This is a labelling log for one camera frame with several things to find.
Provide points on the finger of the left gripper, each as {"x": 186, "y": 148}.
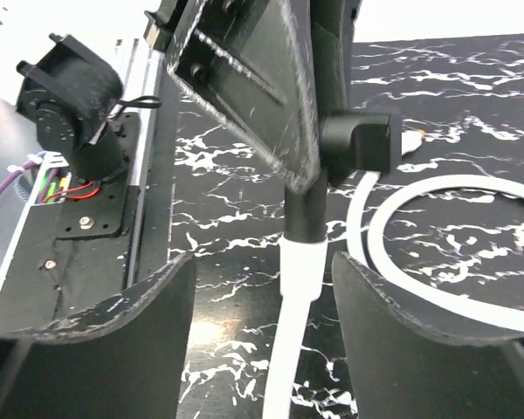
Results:
{"x": 250, "y": 67}
{"x": 331, "y": 33}

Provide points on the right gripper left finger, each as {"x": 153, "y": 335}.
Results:
{"x": 122, "y": 358}

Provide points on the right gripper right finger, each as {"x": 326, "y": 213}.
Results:
{"x": 408, "y": 358}

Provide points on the black hose connector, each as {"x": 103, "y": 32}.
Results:
{"x": 349, "y": 141}

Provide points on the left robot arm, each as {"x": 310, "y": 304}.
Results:
{"x": 83, "y": 88}

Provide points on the marble pattern mat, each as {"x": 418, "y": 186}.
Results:
{"x": 447, "y": 225}

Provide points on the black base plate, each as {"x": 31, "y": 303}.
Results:
{"x": 64, "y": 258}

